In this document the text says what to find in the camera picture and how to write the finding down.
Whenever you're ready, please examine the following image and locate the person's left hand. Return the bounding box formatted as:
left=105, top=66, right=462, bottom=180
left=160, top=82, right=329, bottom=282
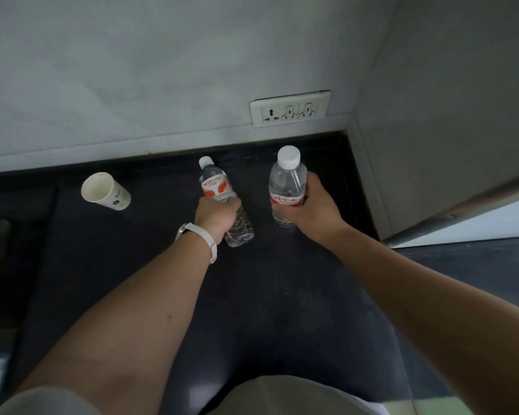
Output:
left=193, top=195, right=242, bottom=245

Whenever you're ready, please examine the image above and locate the white paper cup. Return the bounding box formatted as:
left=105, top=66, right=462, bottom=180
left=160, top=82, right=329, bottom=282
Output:
left=81, top=171, right=132, bottom=212

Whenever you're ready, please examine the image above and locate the person's left forearm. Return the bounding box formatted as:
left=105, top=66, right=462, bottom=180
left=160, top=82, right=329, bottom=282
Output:
left=15, top=233, right=213, bottom=415

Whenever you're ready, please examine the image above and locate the person's right hand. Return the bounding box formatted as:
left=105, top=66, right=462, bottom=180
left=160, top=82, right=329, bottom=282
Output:
left=271, top=171, right=351, bottom=249

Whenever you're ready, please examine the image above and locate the white wall power outlet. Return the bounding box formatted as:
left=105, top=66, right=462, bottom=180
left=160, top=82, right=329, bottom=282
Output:
left=249, top=90, right=332, bottom=128

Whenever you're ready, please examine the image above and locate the smartwatch with white band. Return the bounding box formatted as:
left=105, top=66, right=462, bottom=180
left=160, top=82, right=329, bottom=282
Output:
left=175, top=222, right=218, bottom=264

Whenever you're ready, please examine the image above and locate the black gas stove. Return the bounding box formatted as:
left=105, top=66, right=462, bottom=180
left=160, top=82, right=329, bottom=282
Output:
left=0, top=185, right=57, bottom=333

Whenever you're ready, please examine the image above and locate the person's right forearm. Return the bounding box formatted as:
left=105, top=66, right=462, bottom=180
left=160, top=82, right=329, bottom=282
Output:
left=324, top=224, right=519, bottom=415

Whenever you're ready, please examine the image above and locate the person's grey shirt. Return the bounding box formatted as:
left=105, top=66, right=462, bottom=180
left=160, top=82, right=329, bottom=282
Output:
left=0, top=375, right=390, bottom=415

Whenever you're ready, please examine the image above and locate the red label water bottle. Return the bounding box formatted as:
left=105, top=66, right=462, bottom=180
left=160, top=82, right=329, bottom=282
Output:
left=268, top=145, right=308, bottom=229
left=198, top=156, right=255, bottom=248

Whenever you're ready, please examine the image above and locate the black countertop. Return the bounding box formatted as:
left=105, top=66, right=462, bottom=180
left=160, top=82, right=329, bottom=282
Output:
left=0, top=131, right=519, bottom=415

